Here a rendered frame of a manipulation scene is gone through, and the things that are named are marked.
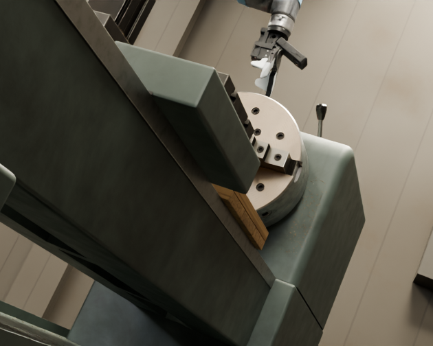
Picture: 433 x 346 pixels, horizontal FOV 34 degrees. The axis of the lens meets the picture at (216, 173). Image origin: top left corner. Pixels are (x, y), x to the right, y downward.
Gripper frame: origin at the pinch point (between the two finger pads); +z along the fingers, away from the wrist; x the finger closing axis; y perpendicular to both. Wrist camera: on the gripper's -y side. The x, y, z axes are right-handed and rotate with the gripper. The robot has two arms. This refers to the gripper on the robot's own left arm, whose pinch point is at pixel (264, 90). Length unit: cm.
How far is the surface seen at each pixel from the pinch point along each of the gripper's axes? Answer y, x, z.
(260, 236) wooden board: -21, 53, 56
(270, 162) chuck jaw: -16, 43, 36
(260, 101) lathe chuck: -8.7, 38.1, 20.4
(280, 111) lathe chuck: -14.2, 38.6, 22.0
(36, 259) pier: 179, -273, 38
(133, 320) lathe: 7, 21, 77
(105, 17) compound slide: 4, 100, 40
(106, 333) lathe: 13, 21, 82
